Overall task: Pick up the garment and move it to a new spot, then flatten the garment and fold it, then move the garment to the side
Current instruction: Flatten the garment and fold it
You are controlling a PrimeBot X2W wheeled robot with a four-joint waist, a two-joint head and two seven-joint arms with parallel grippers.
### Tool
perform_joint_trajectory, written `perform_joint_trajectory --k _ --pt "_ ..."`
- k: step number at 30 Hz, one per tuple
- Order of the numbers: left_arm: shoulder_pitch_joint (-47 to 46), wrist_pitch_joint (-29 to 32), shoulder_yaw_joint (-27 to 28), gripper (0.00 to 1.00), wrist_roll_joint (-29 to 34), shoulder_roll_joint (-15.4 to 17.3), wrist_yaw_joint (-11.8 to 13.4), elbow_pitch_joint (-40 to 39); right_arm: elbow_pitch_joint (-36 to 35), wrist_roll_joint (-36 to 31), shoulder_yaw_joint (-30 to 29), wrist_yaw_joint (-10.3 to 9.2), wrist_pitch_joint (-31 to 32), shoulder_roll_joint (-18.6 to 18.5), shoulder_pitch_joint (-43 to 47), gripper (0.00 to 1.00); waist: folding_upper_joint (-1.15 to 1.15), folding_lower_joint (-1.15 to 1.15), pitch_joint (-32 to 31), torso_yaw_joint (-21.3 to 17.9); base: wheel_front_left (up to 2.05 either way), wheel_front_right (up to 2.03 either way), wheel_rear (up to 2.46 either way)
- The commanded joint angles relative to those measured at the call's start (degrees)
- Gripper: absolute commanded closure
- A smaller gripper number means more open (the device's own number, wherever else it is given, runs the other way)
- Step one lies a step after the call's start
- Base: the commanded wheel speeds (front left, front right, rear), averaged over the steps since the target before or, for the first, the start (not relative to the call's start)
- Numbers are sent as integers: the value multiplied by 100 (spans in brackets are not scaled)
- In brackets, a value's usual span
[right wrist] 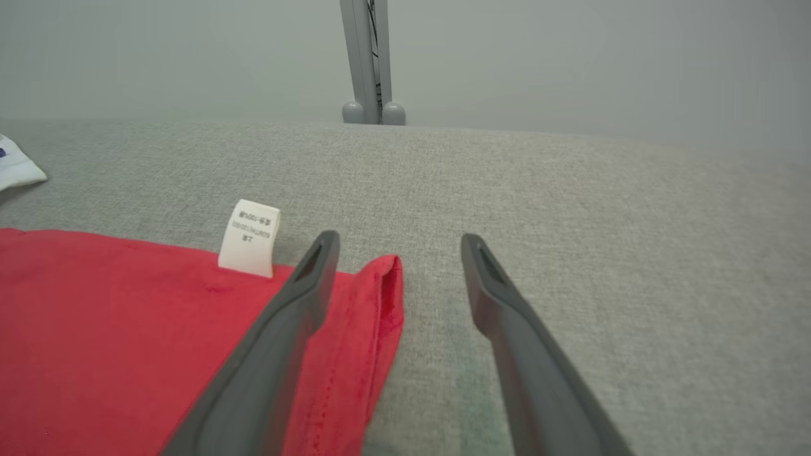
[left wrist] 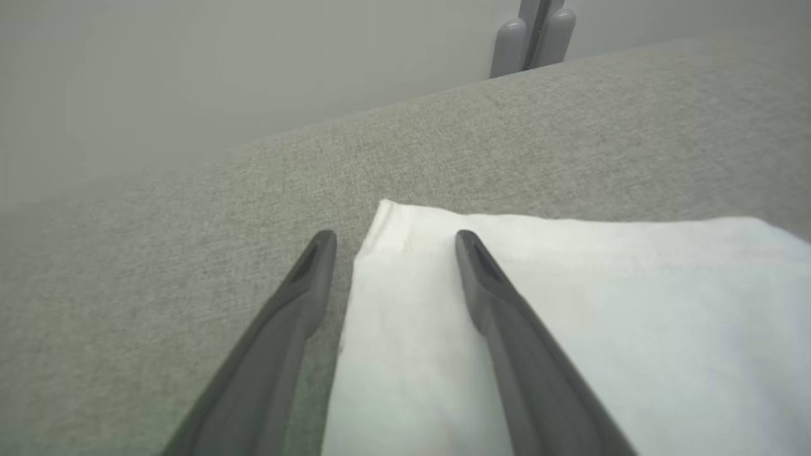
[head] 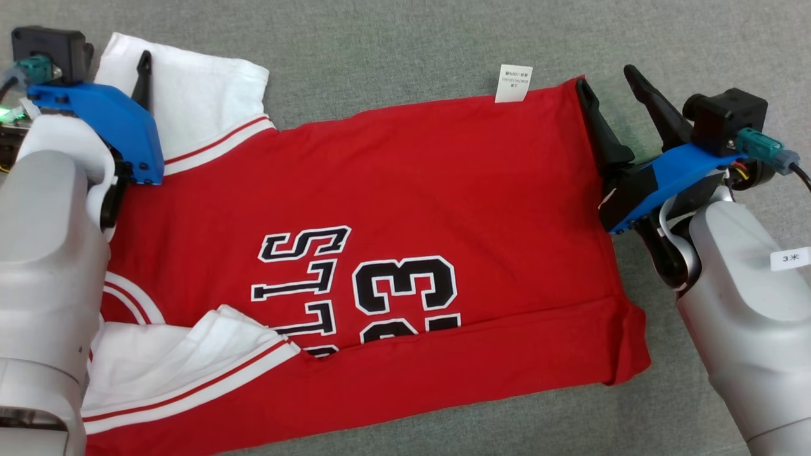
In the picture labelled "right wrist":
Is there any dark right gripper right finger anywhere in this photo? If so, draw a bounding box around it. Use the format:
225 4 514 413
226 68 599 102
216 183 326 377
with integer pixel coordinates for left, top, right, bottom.
461 233 634 456

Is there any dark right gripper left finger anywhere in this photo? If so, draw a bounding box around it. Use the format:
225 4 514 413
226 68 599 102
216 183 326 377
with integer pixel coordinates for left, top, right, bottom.
162 230 341 456

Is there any red jersey with white trim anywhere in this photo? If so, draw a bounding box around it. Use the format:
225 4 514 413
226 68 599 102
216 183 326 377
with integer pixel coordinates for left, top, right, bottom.
0 134 405 456

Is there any grey metal partition post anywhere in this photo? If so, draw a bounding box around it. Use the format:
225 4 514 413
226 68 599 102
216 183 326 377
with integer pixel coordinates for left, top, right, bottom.
373 0 407 125
339 0 381 125

